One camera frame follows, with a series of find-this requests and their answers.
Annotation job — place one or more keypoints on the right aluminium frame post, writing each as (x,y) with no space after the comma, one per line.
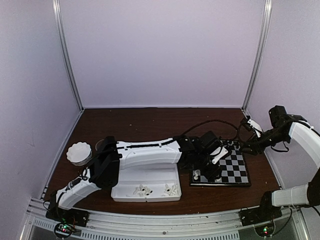
(264,30)

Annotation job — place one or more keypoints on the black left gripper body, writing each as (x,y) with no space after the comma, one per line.
(209,174)

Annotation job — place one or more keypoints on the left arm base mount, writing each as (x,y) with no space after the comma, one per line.
(68,221)

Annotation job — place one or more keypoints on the black white chess board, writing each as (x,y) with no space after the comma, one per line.
(234,172)

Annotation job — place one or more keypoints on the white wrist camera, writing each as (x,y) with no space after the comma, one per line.
(217,154)
(253,125)

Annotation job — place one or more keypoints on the row of black chess pieces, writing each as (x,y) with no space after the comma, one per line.
(230,144)

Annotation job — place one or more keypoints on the white plastic compartment tray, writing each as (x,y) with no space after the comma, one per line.
(130,178)

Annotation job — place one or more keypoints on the aluminium frame post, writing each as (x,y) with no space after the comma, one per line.
(66,57)
(264,30)

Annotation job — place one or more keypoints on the front aluminium rail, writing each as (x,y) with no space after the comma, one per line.
(225,225)

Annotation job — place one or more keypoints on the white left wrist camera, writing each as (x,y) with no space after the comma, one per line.
(217,154)

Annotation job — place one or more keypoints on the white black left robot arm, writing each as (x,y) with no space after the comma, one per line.
(102,170)

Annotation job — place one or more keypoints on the white scalloped bowl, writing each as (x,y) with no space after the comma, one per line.
(79,154)

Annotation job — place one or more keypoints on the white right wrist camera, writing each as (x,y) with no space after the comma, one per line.
(253,125)

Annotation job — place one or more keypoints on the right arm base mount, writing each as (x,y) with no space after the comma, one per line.
(263,222)

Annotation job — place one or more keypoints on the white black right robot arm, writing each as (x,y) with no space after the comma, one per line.
(306,195)

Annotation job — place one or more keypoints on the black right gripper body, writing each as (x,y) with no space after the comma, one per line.
(277,137)

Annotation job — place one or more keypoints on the left aluminium frame post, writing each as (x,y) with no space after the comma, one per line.
(66,57)

